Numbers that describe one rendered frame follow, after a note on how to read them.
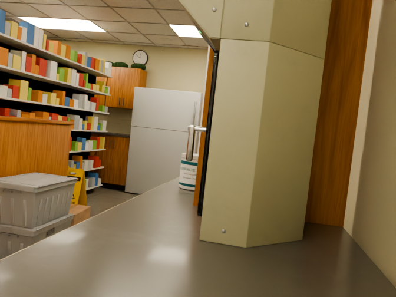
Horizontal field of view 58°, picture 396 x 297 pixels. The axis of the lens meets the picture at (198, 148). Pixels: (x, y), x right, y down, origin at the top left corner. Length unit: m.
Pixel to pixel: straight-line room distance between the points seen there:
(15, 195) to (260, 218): 2.38
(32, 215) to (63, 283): 2.36
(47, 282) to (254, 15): 0.67
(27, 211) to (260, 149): 2.37
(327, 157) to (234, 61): 0.51
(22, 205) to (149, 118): 3.44
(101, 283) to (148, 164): 5.44
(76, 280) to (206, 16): 0.61
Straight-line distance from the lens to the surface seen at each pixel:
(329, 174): 1.21
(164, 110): 5.95
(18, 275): 0.66
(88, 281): 0.63
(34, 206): 2.96
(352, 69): 1.24
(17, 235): 3.05
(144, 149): 6.04
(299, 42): 0.92
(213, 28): 0.86
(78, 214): 3.70
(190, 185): 1.52
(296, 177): 0.93
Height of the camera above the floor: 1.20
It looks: 3 degrees down
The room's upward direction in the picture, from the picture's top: 6 degrees clockwise
